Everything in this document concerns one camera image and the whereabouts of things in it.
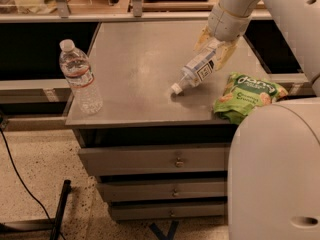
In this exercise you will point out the grey drawer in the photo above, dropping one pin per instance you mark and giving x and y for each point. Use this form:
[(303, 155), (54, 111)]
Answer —
[(138, 160), (168, 210), (162, 189)]

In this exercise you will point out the green rice chip bag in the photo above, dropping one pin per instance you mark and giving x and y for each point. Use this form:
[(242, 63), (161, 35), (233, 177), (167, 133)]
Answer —
[(243, 94)]

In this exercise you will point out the middle grey drawer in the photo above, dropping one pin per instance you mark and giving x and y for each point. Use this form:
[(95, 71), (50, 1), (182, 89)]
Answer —
[(162, 189)]

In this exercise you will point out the clear water bottle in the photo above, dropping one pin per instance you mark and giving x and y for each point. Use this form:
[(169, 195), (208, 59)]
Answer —
[(75, 65)]

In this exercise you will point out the blue plastic bottle white cap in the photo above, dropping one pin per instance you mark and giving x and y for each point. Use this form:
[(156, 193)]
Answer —
[(196, 71)]

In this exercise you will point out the wooden shelf with metal rail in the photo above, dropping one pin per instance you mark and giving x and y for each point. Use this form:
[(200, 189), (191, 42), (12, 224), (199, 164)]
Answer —
[(43, 11)]

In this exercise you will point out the bottom grey drawer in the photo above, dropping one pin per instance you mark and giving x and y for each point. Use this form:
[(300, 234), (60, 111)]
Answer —
[(168, 210)]

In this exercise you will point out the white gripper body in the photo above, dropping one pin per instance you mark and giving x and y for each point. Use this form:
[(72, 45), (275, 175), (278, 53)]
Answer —
[(225, 24)]

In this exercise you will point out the black metal stand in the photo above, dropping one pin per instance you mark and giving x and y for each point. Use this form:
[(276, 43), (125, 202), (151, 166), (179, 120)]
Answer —
[(53, 225)]

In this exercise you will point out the top grey drawer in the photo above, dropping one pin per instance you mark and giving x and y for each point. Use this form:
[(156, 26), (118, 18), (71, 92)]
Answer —
[(138, 160)]

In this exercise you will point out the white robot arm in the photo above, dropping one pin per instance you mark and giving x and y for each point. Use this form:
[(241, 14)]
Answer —
[(274, 159)]

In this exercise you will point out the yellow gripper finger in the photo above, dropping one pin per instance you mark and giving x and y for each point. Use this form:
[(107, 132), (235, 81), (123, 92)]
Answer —
[(204, 39), (223, 53)]

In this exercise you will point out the grey drawer cabinet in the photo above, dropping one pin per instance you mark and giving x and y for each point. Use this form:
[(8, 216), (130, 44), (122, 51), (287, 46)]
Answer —
[(135, 65)]

